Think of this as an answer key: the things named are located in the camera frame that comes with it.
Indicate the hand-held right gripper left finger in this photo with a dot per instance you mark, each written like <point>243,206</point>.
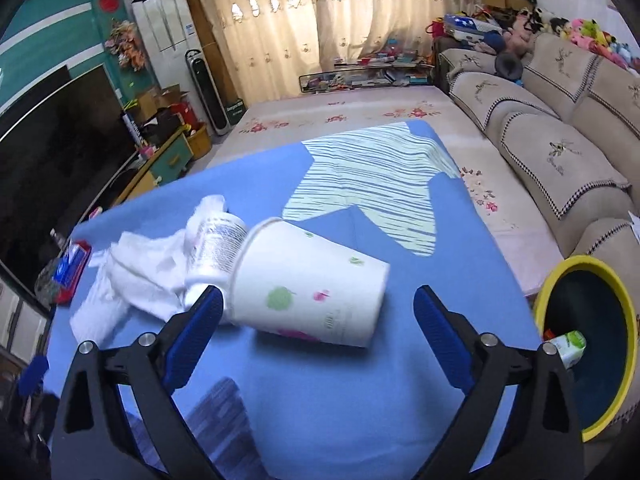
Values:
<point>197,330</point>

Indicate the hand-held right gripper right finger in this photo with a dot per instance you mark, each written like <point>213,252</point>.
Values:
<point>440,330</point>

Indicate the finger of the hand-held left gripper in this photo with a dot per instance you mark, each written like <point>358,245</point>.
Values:
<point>32,375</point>

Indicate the white labelled plastic bottle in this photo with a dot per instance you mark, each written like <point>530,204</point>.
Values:
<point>215,245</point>

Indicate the white paper cup coloured dots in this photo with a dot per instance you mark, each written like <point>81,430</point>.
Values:
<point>310,285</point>

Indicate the green white small carton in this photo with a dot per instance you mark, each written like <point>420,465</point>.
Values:
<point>567,346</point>

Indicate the black trash bin yellow rim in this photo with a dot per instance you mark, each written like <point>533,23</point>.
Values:
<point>600,385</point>

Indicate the crumpled white tissue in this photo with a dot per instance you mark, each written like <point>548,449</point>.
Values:
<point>135,270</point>

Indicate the red blue flat packet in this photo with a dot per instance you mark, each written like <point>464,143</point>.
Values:
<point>72,272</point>

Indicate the blue striped tablecloth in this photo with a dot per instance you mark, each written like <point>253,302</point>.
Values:
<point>325,410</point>

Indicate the green yellow television stand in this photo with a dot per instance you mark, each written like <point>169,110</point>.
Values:
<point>165,160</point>

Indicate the yellow plastic tub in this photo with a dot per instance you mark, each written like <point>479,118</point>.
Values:
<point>197,140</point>

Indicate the black television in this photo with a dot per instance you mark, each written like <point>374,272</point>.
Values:
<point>50,160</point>

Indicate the white loose papers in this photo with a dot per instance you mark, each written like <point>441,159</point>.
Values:
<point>635,225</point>

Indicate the pile of open cardboard boxes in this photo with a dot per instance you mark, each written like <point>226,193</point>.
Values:
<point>160,105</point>

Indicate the white tower fan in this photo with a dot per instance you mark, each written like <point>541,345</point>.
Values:
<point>205,95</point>

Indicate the beige embroidered sofa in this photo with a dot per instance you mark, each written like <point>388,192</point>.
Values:
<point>560,125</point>

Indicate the pile of books and clutter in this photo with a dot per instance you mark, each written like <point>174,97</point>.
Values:
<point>370,70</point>

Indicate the grey round cushion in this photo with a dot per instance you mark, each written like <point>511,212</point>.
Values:
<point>507,65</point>

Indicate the artificial flower bunch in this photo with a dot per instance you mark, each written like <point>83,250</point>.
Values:
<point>125,45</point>

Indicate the brown wooden board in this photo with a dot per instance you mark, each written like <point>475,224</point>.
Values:
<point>200,25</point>

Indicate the white blue printed bag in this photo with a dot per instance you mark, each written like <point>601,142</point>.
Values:
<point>465,25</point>

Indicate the white tall cabinet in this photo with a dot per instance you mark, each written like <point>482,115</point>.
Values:
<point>162,20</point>

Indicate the cream embroidered curtain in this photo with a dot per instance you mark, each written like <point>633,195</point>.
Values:
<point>310,25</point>

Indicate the pile of plush toys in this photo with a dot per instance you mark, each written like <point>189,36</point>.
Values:
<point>590,30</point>

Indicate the red round wall sticker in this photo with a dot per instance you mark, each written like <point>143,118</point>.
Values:
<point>106,1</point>

